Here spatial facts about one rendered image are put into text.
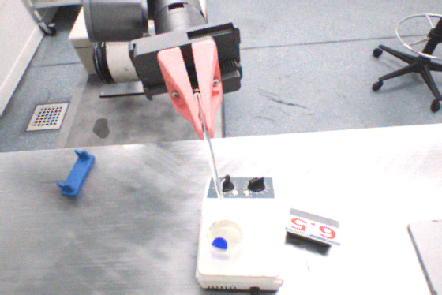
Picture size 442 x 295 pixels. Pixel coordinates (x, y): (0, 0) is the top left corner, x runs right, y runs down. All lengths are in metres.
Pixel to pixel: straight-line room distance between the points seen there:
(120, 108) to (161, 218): 0.85
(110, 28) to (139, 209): 0.38
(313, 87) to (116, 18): 1.64
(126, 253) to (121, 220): 0.07
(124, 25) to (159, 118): 0.95
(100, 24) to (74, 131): 1.06
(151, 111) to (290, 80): 0.94
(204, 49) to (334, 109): 1.57
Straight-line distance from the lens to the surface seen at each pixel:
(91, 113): 1.43
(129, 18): 0.35
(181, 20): 0.32
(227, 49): 0.31
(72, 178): 0.72
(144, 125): 1.29
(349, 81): 2.00
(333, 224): 0.60
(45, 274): 0.66
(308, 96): 1.85
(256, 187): 0.56
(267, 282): 0.49
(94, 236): 0.65
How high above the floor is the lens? 1.29
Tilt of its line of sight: 54 degrees down
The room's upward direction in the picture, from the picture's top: 8 degrees counter-clockwise
